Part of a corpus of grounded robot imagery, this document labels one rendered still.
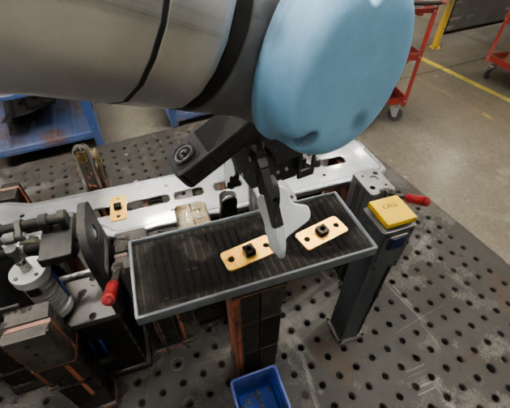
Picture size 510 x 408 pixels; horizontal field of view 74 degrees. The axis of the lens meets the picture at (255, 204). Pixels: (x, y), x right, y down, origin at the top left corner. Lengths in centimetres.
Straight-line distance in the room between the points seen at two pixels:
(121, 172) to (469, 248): 131
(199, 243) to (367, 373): 59
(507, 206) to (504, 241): 35
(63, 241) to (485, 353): 101
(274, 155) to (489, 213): 236
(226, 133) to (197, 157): 4
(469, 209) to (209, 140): 237
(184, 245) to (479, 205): 234
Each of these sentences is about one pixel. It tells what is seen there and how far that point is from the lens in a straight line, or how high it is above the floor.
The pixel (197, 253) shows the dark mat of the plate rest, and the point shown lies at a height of 116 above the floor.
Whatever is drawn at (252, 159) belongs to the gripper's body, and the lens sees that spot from 37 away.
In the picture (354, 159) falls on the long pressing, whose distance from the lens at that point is 101.
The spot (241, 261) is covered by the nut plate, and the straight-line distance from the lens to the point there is 52.
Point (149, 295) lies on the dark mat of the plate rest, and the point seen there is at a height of 116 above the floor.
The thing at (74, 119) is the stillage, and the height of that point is 17.
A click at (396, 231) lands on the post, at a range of 64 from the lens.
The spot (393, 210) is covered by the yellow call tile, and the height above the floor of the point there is 116.
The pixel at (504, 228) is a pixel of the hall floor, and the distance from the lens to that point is 261.
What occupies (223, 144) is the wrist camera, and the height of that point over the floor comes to 139.
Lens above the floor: 158
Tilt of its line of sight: 45 degrees down
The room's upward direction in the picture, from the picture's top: straight up
